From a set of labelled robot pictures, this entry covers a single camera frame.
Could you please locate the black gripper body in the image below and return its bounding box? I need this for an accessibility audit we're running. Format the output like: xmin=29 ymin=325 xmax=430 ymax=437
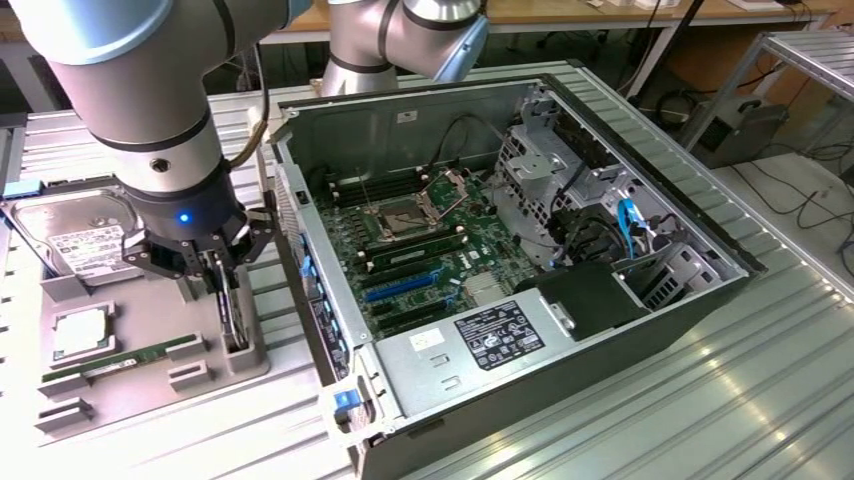
xmin=124 ymin=164 xmax=249 ymax=249

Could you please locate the grey parts rack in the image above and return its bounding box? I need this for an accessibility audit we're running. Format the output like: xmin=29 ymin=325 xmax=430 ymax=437
xmin=0 ymin=197 xmax=273 ymax=444

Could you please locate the silver hard disk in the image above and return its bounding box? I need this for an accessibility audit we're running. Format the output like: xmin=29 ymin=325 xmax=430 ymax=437
xmin=12 ymin=187 xmax=152 ymax=287

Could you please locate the CPU chip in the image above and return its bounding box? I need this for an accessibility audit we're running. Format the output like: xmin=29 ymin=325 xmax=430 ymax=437
xmin=51 ymin=313 xmax=112 ymax=359

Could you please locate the loose green RAM stick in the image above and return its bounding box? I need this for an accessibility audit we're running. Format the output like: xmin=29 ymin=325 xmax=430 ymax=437
xmin=43 ymin=337 xmax=201 ymax=384

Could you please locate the primary long expansion slot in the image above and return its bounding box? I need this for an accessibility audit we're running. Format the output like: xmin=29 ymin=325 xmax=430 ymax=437
xmin=363 ymin=267 xmax=446 ymax=305

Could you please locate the CPU socket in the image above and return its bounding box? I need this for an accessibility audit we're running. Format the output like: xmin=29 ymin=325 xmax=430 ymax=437
xmin=373 ymin=198 xmax=447 ymax=242

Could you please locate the blue ribbed plastic part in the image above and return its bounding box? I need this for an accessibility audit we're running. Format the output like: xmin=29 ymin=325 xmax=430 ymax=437
xmin=0 ymin=181 xmax=45 ymax=202

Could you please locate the installed RAM stick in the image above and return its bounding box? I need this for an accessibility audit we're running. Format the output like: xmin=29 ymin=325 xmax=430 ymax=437
xmin=363 ymin=238 xmax=463 ymax=269

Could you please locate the green motherboard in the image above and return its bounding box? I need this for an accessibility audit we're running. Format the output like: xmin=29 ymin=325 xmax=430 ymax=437
xmin=312 ymin=164 xmax=555 ymax=346

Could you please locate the open socket cover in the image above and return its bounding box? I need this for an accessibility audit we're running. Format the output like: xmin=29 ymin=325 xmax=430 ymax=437
xmin=412 ymin=168 xmax=472 ymax=224

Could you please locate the silver power supply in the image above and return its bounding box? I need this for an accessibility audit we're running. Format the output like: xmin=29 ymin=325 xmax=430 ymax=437
xmin=371 ymin=292 xmax=583 ymax=422

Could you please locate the silver chipset heatsink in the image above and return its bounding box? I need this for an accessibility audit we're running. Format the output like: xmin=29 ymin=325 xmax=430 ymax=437
xmin=463 ymin=276 xmax=514 ymax=305

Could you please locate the metal disk bay cage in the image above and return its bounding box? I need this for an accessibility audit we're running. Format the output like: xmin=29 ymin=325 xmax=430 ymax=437
xmin=496 ymin=94 xmax=606 ymax=261

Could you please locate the open black PC case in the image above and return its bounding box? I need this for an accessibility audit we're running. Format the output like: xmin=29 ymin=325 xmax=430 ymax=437
xmin=269 ymin=58 xmax=768 ymax=480

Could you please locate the wooden desk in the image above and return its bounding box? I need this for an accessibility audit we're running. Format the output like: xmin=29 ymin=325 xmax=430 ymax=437
xmin=257 ymin=0 xmax=837 ymax=47

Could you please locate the black equipment box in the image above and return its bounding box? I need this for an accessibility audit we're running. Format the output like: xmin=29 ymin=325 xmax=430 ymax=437
xmin=688 ymin=97 xmax=790 ymax=170

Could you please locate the robot wrist cable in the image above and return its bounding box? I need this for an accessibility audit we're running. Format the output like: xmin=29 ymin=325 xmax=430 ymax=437
xmin=225 ymin=29 xmax=295 ymax=169

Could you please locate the black looped wire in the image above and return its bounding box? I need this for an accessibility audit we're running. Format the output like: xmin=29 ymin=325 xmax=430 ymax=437
xmin=428 ymin=114 xmax=510 ymax=177

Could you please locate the black wire bundle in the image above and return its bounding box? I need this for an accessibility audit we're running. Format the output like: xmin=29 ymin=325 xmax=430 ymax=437
xmin=551 ymin=206 xmax=636 ymax=272

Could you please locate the black plastic air duct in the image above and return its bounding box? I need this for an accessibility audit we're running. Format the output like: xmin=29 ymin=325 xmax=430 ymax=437
xmin=535 ymin=261 xmax=650 ymax=345

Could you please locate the blue disk wire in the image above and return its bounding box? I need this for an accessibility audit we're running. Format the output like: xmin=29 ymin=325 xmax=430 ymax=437
xmin=615 ymin=197 xmax=647 ymax=262

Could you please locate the black floor cable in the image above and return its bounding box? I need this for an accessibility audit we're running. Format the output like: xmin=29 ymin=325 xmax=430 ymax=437
xmin=724 ymin=158 xmax=854 ymax=237

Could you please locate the metal frame table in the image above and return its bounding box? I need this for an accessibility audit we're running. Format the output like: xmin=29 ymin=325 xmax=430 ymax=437
xmin=723 ymin=31 xmax=854 ymax=166

